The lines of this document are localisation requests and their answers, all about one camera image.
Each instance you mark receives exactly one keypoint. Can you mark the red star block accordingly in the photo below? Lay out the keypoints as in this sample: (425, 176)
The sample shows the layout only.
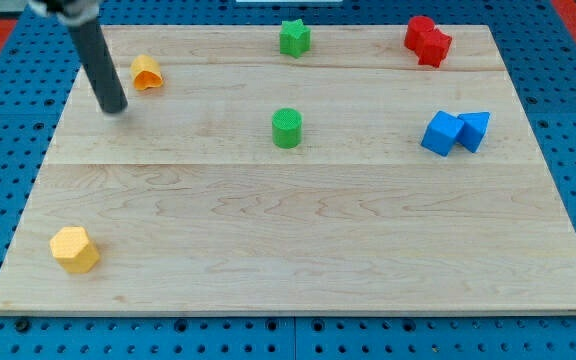
(432, 47)

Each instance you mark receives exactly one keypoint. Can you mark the red cylinder block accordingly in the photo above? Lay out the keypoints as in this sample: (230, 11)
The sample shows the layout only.
(416, 26)

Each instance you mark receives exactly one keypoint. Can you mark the green cylinder block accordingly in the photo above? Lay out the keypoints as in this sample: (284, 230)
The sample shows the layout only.
(286, 128)

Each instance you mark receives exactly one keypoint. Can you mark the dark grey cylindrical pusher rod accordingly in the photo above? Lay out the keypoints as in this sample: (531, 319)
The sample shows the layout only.
(94, 55)

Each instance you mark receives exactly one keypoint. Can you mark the blue cube block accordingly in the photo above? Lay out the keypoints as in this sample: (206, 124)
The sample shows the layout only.
(441, 133)

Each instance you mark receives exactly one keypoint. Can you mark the light wooden board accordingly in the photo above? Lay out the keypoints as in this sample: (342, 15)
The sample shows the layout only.
(196, 212)

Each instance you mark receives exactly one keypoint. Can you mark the blue triangular prism block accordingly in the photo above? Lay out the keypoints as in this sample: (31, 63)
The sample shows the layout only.
(474, 129)

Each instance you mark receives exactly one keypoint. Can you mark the green star block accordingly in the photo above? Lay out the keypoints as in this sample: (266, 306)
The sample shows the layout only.
(294, 38)

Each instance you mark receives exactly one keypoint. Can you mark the yellow hexagon block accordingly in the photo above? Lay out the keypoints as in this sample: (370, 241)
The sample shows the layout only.
(74, 250)

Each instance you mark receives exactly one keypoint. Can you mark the silver rod mount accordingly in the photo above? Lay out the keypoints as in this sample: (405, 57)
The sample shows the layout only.
(68, 12)

